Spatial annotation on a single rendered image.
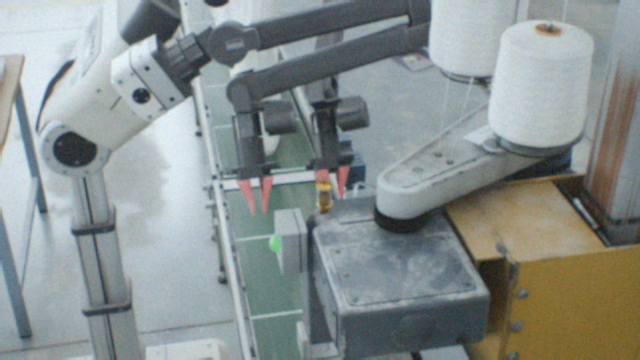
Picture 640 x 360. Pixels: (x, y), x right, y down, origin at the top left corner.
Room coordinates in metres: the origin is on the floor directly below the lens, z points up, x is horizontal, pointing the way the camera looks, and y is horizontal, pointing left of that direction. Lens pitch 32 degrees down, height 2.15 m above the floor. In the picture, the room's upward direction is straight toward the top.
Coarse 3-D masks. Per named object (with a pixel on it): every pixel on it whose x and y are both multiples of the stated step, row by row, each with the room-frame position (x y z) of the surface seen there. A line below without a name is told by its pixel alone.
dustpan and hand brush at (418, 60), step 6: (420, 48) 4.88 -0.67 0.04; (408, 54) 4.88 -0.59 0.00; (414, 54) 4.88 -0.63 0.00; (420, 54) 4.88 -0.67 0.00; (426, 54) 4.84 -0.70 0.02; (396, 60) 4.76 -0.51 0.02; (402, 60) 4.71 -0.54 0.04; (408, 60) 4.78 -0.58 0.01; (414, 60) 4.78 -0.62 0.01; (420, 60) 4.79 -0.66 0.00; (426, 60) 4.79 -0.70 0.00; (408, 66) 4.69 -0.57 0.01; (414, 66) 4.70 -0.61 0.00; (420, 66) 4.70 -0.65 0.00; (426, 66) 4.70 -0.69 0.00; (432, 66) 4.70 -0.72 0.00; (414, 72) 4.61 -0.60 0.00
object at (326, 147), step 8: (320, 136) 1.55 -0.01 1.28; (328, 136) 1.55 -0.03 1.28; (336, 136) 1.56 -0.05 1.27; (320, 144) 1.54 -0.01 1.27; (328, 144) 1.54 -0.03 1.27; (336, 144) 1.55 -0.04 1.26; (320, 152) 1.53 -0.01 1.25; (328, 152) 1.53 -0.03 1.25; (336, 152) 1.53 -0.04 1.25; (312, 160) 1.51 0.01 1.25; (344, 160) 1.52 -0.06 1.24; (352, 160) 1.53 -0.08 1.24; (312, 168) 1.54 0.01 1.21
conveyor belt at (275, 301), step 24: (240, 192) 2.71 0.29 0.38; (288, 192) 2.71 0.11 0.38; (312, 192) 2.71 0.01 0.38; (240, 216) 2.55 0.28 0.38; (264, 216) 2.55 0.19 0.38; (240, 240) 2.40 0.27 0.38; (264, 240) 2.40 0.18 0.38; (240, 264) 2.26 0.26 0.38; (264, 264) 2.26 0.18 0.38; (264, 288) 2.13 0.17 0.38; (288, 288) 2.13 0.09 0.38; (264, 312) 2.01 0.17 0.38; (288, 312) 2.01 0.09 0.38; (264, 336) 1.90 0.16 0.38; (288, 336) 1.90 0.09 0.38
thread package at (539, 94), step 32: (512, 32) 1.14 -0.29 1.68; (544, 32) 1.12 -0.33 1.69; (576, 32) 1.13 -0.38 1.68; (512, 64) 1.10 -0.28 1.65; (544, 64) 1.07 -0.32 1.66; (576, 64) 1.08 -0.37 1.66; (512, 96) 1.09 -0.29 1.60; (544, 96) 1.07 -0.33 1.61; (576, 96) 1.08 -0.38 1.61; (512, 128) 1.08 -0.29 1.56; (544, 128) 1.06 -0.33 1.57; (576, 128) 1.08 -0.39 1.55
